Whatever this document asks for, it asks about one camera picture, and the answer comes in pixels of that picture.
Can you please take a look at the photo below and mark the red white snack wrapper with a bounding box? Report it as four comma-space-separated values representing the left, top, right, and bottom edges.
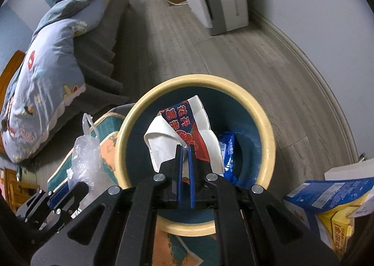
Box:
143, 95, 224, 175

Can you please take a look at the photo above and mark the wooden nightstand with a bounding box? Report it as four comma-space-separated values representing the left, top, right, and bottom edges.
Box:
1, 168, 40, 213

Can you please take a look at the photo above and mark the blue yellow cardboard box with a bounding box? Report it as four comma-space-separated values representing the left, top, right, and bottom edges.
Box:
283, 159, 373, 258

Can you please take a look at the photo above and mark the yellow teal trash bin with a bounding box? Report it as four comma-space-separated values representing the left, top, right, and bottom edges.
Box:
114, 74, 277, 237

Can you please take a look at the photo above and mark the clear plastic bag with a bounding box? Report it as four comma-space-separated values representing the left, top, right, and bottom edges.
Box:
67, 113, 116, 213

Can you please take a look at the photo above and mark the blue snack bag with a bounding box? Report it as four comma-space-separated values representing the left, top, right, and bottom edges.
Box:
219, 131, 237, 184

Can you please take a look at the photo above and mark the dark grey bed skirt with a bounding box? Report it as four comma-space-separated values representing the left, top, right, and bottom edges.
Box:
49, 0, 131, 144

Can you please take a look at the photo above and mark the teal orange patterned rug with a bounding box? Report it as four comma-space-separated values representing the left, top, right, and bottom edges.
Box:
47, 103, 219, 265

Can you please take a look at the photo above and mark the wooden headboard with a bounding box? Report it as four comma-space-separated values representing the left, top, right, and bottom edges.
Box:
0, 50, 25, 105

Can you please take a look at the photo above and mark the blue cartoon bed quilt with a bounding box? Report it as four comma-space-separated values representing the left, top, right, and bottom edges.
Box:
1, 0, 110, 163

